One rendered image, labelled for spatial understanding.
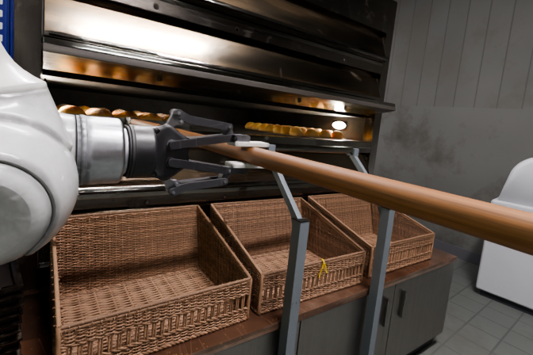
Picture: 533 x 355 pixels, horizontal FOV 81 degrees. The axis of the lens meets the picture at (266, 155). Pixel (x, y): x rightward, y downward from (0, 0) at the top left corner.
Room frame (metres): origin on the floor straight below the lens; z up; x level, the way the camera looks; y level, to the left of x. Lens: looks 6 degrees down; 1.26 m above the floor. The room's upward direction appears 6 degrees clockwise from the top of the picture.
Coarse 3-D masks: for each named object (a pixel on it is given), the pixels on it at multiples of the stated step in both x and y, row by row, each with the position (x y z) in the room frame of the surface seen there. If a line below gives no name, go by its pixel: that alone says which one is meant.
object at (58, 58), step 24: (48, 48) 0.95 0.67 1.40; (72, 48) 0.99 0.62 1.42; (72, 72) 1.14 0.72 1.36; (96, 72) 1.15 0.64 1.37; (120, 72) 1.15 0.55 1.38; (144, 72) 1.15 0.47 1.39; (168, 72) 1.16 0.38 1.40; (192, 72) 1.21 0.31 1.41; (240, 96) 1.54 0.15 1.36; (264, 96) 1.54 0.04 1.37; (288, 96) 1.55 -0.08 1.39; (312, 96) 1.57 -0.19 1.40
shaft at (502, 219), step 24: (144, 120) 1.16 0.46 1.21; (216, 144) 0.63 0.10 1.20; (288, 168) 0.44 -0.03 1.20; (312, 168) 0.40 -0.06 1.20; (336, 168) 0.38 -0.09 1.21; (360, 192) 0.33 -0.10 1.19; (384, 192) 0.31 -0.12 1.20; (408, 192) 0.29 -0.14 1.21; (432, 192) 0.28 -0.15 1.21; (432, 216) 0.27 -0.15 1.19; (456, 216) 0.25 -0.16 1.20; (480, 216) 0.24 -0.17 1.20; (504, 216) 0.23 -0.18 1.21; (528, 216) 0.22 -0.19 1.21; (504, 240) 0.23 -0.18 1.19; (528, 240) 0.21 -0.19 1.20
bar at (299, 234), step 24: (288, 144) 1.22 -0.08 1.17; (360, 168) 1.39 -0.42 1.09; (288, 192) 1.06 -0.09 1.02; (384, 216) 1.26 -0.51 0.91; (384, 240) 1.25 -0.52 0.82; (288, 264) 0.99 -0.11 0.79; (384, 264) 1.25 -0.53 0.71; (288, 288) 0.98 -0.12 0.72; (288, 312) 0.97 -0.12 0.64; (288, 336) 0.97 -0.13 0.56
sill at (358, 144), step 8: (256, 136) 1.57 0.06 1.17; (264, 136) 1.60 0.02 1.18; (272, 136) 1.63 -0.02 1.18; (280, 136) 1.66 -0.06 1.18; (288, 136) 1.76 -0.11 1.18; (304, 144) 1.76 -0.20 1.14; (312, 144) 1.79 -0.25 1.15; (320, 144) 1.83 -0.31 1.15; (328, 144) 1.87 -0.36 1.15; (336, 144) 1.91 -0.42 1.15; (344, 144) 1.95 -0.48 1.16; (352, 144) 2.00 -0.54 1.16; (360, 144) 2.04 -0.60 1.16; (368, 144) 2.09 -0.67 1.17
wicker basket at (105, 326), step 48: (96, 240) 1.11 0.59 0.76; (144, 240) 1.21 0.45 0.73; (192, 240) 1.32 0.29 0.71; (96, 288) 1.07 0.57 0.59; (144, 288) 1.11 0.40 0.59; (192, 288) 1.14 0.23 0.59; (240, 288) 0.97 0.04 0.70; (96, 336) 0.73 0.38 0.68; (144, 336) 0.80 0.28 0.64; (192, 336) 0.88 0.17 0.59
